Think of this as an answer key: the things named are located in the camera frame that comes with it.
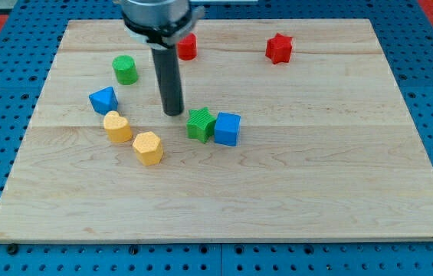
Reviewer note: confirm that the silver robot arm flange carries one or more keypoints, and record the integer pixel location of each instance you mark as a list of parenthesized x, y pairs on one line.
[(161, 24)]

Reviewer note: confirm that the blue cube block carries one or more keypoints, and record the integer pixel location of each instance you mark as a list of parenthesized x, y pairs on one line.
[(227, 129)]

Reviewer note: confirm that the green star block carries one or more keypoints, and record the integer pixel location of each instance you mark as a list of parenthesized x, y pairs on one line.
[(201, 124)]

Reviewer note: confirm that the red star block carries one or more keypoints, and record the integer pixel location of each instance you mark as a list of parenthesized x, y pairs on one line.
[(279, 48)]

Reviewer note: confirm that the yellow hexagon block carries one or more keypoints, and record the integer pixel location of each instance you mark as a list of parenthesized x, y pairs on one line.
[(148, 148)]

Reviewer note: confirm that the light wooden board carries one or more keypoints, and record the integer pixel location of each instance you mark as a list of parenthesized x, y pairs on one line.
[(328, 151)]

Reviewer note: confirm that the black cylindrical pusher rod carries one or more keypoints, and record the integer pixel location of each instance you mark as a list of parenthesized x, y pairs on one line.
[(166, 65)]

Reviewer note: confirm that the red cylinder block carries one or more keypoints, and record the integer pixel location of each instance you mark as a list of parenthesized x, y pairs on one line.
[(187, 47)]

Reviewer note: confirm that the yellow heart block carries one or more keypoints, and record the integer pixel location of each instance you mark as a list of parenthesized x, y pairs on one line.
[(117, 127)]

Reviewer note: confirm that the green cylinder block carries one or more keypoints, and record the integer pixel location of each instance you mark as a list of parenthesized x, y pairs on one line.
[(125, 70)]

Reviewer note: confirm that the blue triangle block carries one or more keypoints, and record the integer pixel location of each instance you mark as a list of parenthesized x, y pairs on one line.
[(104, 100)]

